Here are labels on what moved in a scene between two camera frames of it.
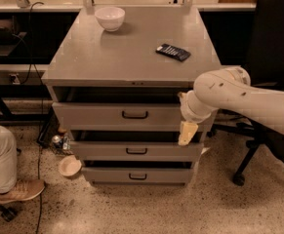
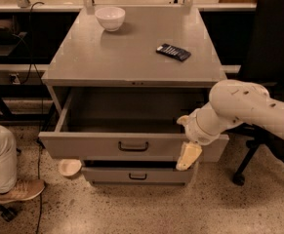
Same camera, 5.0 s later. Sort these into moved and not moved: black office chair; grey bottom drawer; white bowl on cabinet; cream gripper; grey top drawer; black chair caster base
Moved: grey top drawer; cream gripper
Not moved: white bowl on cabinet; black office chair; black chair caster base; grey bottom drawer
